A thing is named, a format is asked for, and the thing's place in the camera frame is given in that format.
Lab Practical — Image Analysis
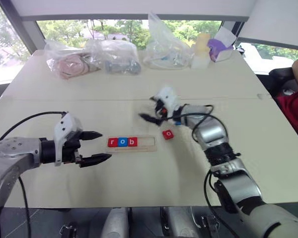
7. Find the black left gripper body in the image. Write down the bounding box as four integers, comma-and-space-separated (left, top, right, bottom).
60, 132, 84, 166

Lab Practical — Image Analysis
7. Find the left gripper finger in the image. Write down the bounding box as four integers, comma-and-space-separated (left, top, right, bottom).
78, 153, 113, 169
80, 130, 104, 142

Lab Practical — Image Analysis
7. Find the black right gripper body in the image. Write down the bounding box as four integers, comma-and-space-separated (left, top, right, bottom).
154, 98, 174, 121

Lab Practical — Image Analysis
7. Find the red letter block o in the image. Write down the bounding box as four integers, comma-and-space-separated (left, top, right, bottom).
162, 129, 175, 141

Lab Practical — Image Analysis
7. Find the wooden letter tray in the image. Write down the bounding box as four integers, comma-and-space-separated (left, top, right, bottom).
105, 134, 157, 153

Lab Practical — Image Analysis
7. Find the grey rounded robot leg shape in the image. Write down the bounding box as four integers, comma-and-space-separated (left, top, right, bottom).
100, 206, 129, 238
160, 206, 198, 238

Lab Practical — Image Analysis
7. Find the clear bag with grey parts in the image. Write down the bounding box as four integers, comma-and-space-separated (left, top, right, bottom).
85, 39, 143, 75

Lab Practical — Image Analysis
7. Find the clear bag with pink cloth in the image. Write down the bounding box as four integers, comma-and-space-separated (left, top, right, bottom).
44, 39, 103, 80

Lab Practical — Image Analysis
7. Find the purple and white tissue box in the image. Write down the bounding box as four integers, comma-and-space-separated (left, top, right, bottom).
207, 25, 238, 63

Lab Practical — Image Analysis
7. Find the black chair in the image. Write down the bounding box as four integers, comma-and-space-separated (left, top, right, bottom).
268, 66, 298, 98

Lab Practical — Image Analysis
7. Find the person red shirt torso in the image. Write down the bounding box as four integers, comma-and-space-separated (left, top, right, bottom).
275, 90, 298, 150

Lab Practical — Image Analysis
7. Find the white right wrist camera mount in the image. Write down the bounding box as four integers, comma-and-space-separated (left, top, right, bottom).
154, 86, 182, 119

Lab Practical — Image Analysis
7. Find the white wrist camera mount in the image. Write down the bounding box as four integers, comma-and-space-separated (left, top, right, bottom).
53, 112, 84, 167
154, 86, 182, 119

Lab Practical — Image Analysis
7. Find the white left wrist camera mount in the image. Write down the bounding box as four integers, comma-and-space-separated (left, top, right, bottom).
53, 112, 84, 167

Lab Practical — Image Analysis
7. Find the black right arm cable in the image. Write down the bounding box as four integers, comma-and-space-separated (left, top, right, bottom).
163, 104, 233, 238

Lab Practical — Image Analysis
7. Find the clear bag with white cables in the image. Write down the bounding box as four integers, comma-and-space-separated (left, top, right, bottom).
142, 11, 194, 70

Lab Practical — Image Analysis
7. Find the dark window frame post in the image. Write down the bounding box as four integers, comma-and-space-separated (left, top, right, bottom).
0, 0, 47, 55

